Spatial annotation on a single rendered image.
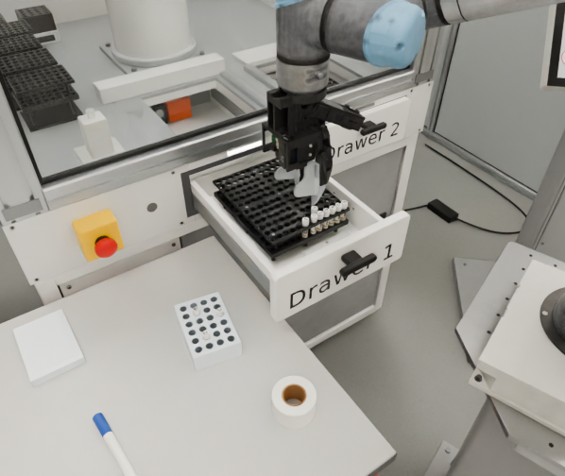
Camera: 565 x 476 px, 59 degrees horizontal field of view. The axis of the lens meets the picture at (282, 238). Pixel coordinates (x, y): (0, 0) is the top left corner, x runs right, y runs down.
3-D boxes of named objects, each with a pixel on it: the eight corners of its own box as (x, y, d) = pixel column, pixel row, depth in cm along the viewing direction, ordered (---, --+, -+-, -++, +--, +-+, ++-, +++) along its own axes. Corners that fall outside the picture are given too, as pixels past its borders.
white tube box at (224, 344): (242, 355, 88) (241, 342, 85) (196, 371, 85) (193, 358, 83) (219, 304, 96) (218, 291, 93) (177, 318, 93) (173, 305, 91)
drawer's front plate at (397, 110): (403, 138, 130) (411, 98, 123) (313, 173, 118) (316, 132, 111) (399, 134, 131) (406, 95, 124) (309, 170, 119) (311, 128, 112)
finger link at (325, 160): (307, 179, 84) (304, 130, 79) (316, 176, 85) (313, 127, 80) (324, 190, 81) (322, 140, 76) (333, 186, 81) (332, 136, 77)
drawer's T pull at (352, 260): (377, 261, 85) (378, 255, 84) (342, 279, 82) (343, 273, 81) (363, 248, 88) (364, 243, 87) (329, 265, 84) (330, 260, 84)
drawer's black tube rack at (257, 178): (347, 233, 100) (350, 208, 96) (272, 268, 93) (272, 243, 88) (284, 178, 113) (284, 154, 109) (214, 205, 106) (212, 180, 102)
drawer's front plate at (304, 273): (401, 258, 97) (411, 213, 90) (275, 324, 85) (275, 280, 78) (395, 252, 99) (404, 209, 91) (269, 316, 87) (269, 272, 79)
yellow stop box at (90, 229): (127, 250, 95) (118, 221, 91) (89, 265, 92) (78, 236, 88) (117, 235, 99) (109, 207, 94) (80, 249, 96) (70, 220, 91)
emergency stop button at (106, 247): (121, 254, 92) (116, 238, 90) (99, 263, 91) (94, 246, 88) (115, 245, 94) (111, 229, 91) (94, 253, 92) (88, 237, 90)
